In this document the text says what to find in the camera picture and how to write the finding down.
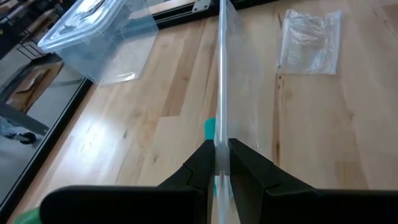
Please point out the black aluminium table frame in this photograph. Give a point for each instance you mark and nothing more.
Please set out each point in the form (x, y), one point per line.
(46, 143)

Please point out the grey table leg with caster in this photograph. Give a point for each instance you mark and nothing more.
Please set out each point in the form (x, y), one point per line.
(21, 119)

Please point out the silver frame corner bracket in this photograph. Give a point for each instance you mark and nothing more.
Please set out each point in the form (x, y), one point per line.
(201, 4)

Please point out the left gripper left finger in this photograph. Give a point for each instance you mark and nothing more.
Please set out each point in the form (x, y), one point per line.
(124, 205)

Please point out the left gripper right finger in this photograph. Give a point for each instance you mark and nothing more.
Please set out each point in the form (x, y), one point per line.
(295, 205)

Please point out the clear plastic bag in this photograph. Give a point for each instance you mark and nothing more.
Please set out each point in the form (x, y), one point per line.
(311, 43)
(222, 77)

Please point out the clear plastic storage box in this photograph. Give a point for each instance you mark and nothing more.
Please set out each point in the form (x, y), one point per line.
(109, 46)

